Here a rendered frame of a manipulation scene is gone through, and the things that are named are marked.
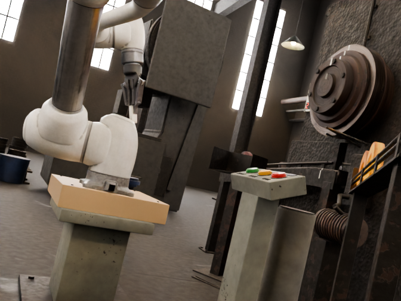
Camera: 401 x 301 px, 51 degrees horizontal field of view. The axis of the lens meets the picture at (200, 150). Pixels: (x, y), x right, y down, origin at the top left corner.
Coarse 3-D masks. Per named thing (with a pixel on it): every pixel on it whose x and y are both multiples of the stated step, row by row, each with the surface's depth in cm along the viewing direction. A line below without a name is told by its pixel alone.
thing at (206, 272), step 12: (216, 156) 251; (228, 156) 262; (240, 156) 259; (252, 156) 233; (216, 168) 253; (228, 168) 263; (240, 168) 258; (264, 168) 248; (228, 192) 245; (240, 192) 245; (228, 204) 244; (228, 216) 243; (228, 228) 241; (228, 240) 243; (216, 252) 243; (228, 252) 245; (216, 264) 242; (216, 276) 239
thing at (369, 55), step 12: (360, 48) 205; (372, 60) 195; (372, 72) 194; (372, 84) 192; (372, 96) 191; (360, 108) 195; (372, 108) 195; (312, 120) 228; (360, 120) 198; (324, 132) 216; (348, 132) 205
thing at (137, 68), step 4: (128, 64) 171; (132, 64) 171; (136, 64) 171; (124, 68) 172; (128, 68) 171; (132, 68) 171; (136, 68) 171; (140, 68) 173; (124, 72) 172; (128, 72) 171; (132, 72) 171; (136, 72) 171; (140, 72) 173; (128, 76) 174; (132, 76) 173; (136, 76) 171; (140, 76) 172; (136, 80) 171; (136, 84) 172
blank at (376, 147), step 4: (372, 144) 146; (376, 144) 141; (380, 144) 141; (372, 148) 144; (376, 148) 139; (380, 148) 139; (372, 152) 142; (376, 152) 138; (368, 156) 150; (372, 156) 140; (368, 160) 148; (380, 164) 137; (372, 172) 138; (368, 176) 140
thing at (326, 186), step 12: (324, 192) 204; (336, 192) 202; (216, 204) 312; (324, 204) 202; (216, 216) 309; (216, 228) 309; (216, 240) 310; (312, 240) 204; (300, 288) 204; (300, 300) 202
